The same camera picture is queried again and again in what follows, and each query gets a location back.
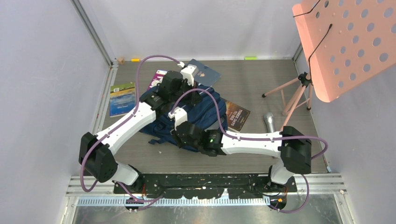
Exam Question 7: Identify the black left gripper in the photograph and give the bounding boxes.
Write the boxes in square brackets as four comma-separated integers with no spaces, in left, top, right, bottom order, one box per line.
[170,78,202,106]

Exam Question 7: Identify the navy blue backpack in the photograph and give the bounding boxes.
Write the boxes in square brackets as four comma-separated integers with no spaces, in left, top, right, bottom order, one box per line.
[138,86,229,153]

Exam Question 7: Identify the dark Three Days book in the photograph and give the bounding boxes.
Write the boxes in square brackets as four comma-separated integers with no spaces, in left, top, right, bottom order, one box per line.
[223,99,250,133]

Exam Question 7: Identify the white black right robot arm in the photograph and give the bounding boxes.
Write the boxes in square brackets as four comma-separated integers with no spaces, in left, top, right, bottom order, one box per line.
[171,121,311,192]

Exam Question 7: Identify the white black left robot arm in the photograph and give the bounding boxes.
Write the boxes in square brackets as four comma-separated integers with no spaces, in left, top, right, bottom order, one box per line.
[78,66,201,193]

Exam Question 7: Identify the dark blue notebook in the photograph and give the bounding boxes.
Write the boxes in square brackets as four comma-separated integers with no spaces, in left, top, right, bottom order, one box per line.
[187,59,221,87]

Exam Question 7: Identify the purple cartoon book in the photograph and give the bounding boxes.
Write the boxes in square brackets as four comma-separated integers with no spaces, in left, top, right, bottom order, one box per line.
[147,70,168,90]

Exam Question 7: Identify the green tape piece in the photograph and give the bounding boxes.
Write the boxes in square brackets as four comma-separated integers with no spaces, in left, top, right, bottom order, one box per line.
[244,56,257,60]

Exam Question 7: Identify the blue green landscape book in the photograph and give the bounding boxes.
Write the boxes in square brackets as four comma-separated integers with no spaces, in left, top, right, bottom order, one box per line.
[109,82,136,117]

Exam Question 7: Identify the silver metal cylinder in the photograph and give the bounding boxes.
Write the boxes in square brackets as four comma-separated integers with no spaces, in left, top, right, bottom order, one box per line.
[264,112,276,133]

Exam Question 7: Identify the small wooden cube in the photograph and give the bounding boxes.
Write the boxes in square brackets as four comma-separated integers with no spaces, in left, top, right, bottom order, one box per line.
[117,57,125,65]

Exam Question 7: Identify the pink perforated stand board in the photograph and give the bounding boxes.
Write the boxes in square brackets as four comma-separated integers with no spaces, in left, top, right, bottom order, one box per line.
[292,0,396,103]

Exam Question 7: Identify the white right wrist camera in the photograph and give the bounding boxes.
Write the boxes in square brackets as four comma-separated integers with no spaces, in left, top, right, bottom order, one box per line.
[168,107,188,130]

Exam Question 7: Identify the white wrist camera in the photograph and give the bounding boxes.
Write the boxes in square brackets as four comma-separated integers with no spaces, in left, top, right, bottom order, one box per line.
[177,62,198,86]
[168,107,188,130]

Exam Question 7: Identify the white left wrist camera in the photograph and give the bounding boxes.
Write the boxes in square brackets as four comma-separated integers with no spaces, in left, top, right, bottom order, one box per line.
[177,62,198,86]

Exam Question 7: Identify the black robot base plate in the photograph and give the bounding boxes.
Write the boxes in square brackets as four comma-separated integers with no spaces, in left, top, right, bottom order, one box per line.
[113,173,297,199]

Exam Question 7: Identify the aluminium frame rail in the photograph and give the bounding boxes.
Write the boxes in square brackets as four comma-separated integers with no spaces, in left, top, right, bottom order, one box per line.
[70,0,113,67]

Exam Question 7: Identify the black thin stand cable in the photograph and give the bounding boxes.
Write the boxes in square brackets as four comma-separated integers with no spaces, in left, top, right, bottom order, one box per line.
[292,0,333,84]

